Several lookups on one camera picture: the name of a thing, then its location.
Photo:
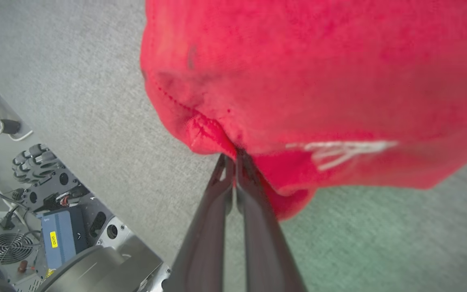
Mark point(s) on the black power plug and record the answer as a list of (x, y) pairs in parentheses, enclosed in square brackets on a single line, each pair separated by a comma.
[(8, 221)]

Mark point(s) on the grey robot waist column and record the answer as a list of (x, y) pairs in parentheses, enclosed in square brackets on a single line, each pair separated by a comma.
[(95, 267)]

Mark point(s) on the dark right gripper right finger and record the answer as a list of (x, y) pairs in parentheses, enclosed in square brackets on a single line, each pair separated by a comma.
[(264, 251)]

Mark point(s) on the round fan grille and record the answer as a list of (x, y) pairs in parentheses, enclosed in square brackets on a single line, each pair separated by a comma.
[(6, 247)]

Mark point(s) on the red basketball jersey white trim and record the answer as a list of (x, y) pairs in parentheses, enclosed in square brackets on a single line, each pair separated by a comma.
[(318, 73)]

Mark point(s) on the blue electronics box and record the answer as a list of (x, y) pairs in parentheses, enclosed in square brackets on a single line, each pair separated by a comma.
[(66, 241)]

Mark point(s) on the black mecanum wheel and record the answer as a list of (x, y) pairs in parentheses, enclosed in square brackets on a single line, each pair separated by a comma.
[(35, 162)]

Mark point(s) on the black perforated motor bracket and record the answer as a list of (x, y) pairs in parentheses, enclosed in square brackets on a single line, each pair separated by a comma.
[(70, 181)]

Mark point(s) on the yellow sticker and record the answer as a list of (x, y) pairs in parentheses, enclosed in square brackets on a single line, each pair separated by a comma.
[(54, 239)]

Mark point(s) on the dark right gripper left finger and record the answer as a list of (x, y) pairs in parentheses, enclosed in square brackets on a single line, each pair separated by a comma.
[(205, 243)]

